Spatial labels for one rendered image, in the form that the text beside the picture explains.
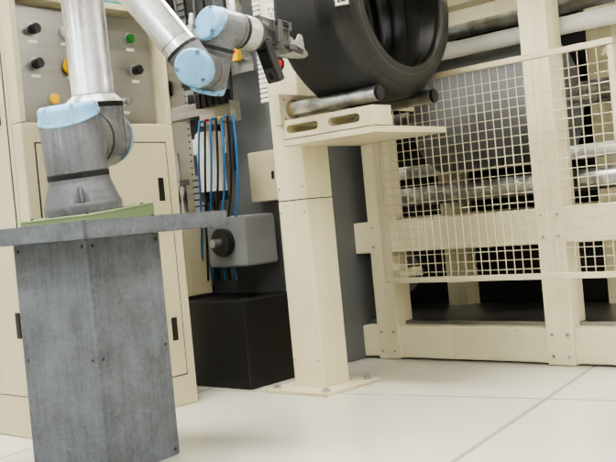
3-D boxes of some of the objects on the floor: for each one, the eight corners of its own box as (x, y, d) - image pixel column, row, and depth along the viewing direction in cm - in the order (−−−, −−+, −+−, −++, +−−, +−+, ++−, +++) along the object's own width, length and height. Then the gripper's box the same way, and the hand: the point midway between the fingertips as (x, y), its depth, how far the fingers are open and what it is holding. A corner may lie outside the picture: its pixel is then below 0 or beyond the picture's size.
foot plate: (265, 392, 308) (264, 385, 308) (318, 377, 328) (318, 370, 328) (327, 397, 290) (326, 390, 290) (379, 380, 310) (379, 373, 310)
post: (294, 390, 308) (222, -376, 304) (321, 381, 318) (251, -359, 314) (324, 391, 300) (250, -396, 296) (350, 383, 310) (280, -379, 306)
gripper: (265, 12, 245) (318, 29, 261) (240, 19, 251) (294, 36, 267) (265, 45, 245) (319, 60, 260) (240, 51, 251) (294, 65, 266)
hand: (303, 57), depth 263 cm, fingers closed
